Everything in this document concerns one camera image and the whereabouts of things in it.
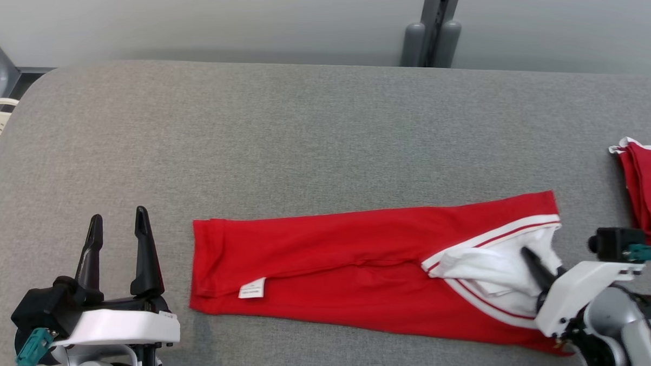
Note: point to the grey partition post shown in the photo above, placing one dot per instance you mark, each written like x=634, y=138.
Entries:
x=439, y=24

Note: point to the grey cylindrical post foot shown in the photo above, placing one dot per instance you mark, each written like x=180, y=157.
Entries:
x=412, y=45
x=449, y=44

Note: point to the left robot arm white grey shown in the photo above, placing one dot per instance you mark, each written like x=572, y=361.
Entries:
x=97, y=364

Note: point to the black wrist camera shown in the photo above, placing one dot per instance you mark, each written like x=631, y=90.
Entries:
x=616, y=243
x=42, y=308

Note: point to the red white Bulls jersey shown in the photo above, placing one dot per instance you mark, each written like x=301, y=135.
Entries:
x=328, y=259

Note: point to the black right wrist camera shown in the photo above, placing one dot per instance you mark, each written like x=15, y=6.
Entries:
x=616, y=243

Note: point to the dark grey base rail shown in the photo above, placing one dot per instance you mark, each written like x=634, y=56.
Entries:
x=34, y=80

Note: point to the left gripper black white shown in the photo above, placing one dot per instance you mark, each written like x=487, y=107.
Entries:
x=120, y=327

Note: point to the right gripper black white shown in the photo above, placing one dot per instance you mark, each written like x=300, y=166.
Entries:
x=581, y=295

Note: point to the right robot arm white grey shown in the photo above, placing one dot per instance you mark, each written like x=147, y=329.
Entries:
x=623, y=334

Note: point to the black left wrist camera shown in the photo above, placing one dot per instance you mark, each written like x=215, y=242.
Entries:
x=42, y=308

